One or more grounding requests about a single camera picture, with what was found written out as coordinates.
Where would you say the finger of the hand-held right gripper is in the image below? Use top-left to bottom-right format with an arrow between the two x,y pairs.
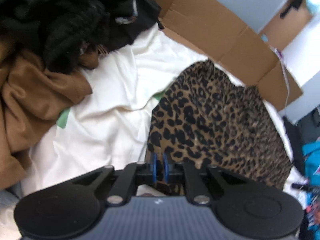
291,183 -> 316,192

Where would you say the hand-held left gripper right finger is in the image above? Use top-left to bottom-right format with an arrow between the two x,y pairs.
162,153 -> 248,205

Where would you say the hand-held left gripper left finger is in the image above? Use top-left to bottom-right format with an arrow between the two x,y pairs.
72,154 -> 158,205

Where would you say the leopard print garment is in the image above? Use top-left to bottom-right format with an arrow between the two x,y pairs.
144,60 -> 296,196

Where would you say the cream bear print blanket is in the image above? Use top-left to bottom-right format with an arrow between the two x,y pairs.
0,25 -> 309,240

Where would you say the brown garment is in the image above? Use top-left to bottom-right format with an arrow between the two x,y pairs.
0,40 -> 93,191

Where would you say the large cardboard sheet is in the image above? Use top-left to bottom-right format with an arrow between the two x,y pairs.
144,0 -> 304,112

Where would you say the tall cardboard box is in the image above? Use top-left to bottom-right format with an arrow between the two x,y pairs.
259,4 -> 314,52

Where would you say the dark garment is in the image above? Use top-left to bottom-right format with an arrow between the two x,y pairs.
0,0 -> 137,74

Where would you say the white cable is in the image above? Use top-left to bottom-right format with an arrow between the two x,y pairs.
274,47 -> 292,105

